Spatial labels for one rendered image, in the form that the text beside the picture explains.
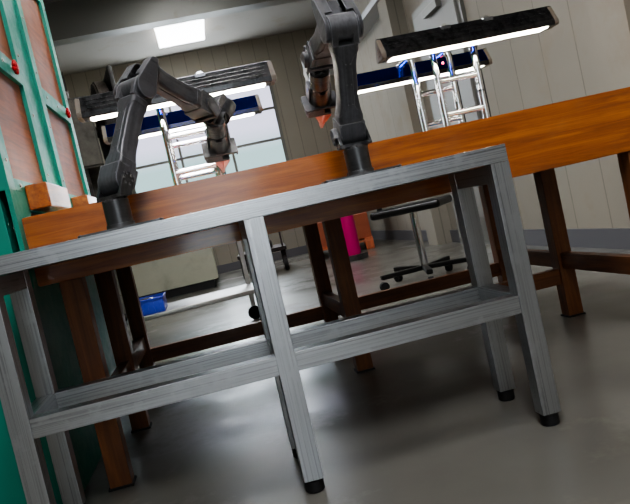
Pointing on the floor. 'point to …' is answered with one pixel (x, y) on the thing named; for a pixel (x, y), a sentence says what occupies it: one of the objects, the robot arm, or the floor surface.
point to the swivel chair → (416, 238)
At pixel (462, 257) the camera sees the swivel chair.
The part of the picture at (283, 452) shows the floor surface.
